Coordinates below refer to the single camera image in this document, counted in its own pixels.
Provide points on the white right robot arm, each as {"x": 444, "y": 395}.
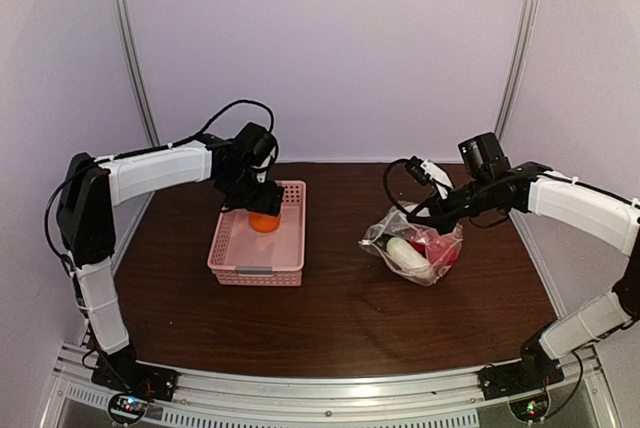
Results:
{"x": 585, "y": 239}

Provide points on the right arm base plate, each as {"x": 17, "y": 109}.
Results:
{"x": 509, "y": 380}

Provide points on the red toy fruit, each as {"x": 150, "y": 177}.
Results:
{"x": 442, "y": 250}

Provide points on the white toy bun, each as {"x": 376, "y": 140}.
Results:
{"x": 406, "y": 261}

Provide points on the front aluminium rail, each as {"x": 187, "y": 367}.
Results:
{"x": 450, "y": 398}

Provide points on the left aluminium frame post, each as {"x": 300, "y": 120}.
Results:
{"x": 135, "y": 76}

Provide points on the aluminium frame post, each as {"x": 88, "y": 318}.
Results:
{"x": 135, "y": 76}
{"x": 524, "y": 33}

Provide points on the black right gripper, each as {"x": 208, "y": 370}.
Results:
{"x": 437, "y": 209}

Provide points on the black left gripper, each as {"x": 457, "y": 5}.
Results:
{"x": 268, "y": 203}

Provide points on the clear zip top bag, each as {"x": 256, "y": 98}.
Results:
{"x": 395, "y": 224}

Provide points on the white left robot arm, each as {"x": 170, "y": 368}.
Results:
{"x": 92, "y": 189}

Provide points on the orange toy fruit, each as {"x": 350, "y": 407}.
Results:
{"x": 263, "y": 223}

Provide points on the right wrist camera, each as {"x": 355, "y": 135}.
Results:
{"x": 425, "y": 172}

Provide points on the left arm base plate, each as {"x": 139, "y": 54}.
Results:
{"x": 124, "y": 374}

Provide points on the pink plastic basket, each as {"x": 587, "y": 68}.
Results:
{"x": 242, "y": 256}

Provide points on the right aluminium frame post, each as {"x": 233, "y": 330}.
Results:
{"x": 524, "y": 33}

